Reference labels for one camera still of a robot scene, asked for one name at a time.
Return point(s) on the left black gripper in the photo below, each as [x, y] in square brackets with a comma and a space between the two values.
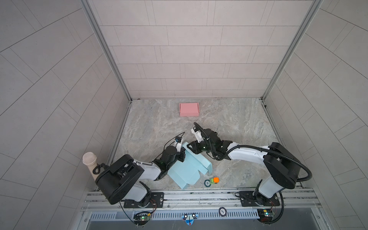
[181, 154]

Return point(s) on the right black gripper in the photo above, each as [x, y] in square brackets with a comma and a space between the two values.
[194, 147]

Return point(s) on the light blue paper box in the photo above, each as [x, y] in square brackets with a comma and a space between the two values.
[188, 172]

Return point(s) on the pink paper box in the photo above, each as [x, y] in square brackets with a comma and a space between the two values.
[189, 109]

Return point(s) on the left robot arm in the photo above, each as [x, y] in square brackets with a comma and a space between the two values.
[123, 179]

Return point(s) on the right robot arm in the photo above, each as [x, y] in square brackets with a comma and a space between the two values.
[284, 168]

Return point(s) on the orange green small toy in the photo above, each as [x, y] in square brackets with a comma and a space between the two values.
[214, 180]

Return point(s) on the blue red sticker tag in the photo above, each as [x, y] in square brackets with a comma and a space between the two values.
[189, 218]

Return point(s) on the left green circuit board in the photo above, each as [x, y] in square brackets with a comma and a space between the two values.
[142, 218]

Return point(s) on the green circuit board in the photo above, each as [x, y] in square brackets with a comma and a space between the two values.
[142, 218]
[266, 215]

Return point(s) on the right green circuit board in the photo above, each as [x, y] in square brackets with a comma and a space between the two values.
[266, 215]

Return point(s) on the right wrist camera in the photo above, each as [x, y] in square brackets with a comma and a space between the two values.
[197, 134]

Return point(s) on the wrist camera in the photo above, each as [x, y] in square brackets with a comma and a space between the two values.
[197, 134]
[178, 139]

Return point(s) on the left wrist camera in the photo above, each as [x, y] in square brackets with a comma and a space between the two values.
[178, 139]

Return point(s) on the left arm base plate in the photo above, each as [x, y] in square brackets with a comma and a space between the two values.
[150, 201]

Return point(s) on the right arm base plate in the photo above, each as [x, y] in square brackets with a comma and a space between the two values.
[248, 199]

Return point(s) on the aluminium rail frame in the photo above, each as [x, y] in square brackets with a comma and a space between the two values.
[192, 199]

